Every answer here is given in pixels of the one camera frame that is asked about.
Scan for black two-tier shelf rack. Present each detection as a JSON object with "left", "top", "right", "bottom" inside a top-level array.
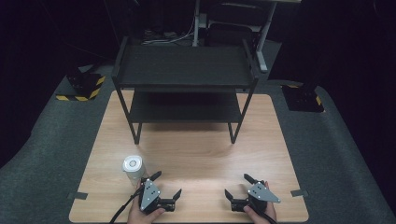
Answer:
[{"left": 110, "top": 35, "right": 261, "bottom": 146}]

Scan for grey tape strip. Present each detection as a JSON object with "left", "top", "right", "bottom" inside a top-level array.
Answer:
[
  {"left": 290, "top": 188, "right": 310, "bottom": 198},
  {"left": 67, "top": 190, "right": 90, "bottom": 202}
]

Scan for white lidded bottle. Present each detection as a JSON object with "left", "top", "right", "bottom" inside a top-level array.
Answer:
[{"left": 121, "top": 154, "right": 149, "bottom": 188}]

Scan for person's right hand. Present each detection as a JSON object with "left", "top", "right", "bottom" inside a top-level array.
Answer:
[{"left": 243, "top": 180, "right": 278, "bottom": 224}]

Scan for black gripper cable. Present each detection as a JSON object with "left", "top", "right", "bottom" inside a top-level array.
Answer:
[
  {"left": 254, "top": 207, "right": 278, "bottom": 224},
  {"left": 108, "top": 186, "right": 145, "bottom": 224}
]

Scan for white floor cables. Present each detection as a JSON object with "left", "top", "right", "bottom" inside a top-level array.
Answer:
[{"left": 141, "top": 17, "right": 196, "bottom": 47}]

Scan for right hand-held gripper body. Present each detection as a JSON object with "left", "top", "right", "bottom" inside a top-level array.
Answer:
[{"left": 230, "top": 181, "right": 282, "bottom": 215}]

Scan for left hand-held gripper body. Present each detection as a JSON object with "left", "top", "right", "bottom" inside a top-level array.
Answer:
[{"left": 138, "top": 176, "right": 177, "bottom": 216}]

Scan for black office chair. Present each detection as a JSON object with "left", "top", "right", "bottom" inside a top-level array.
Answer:
[{"left": 206, "top": 2, "right": 269, "bottom": 49}]

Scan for person's left hand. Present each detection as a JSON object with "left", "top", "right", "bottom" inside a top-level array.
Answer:
[{"left": 126, "top": 179, "right": 167, "bottom": 224}]

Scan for black yellow striped stand base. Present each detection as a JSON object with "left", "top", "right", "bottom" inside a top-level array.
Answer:
[
  {"left": 54, "top": 71, "right": 107, "bottom": 103},
  {"left": 281, "top": 83, "right": 326, "bottom": 114}
]

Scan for white metal desk frame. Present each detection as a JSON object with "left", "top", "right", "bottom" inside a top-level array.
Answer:
[{"left": 191, "top": 0, "right": 303, "bottom": 75}]

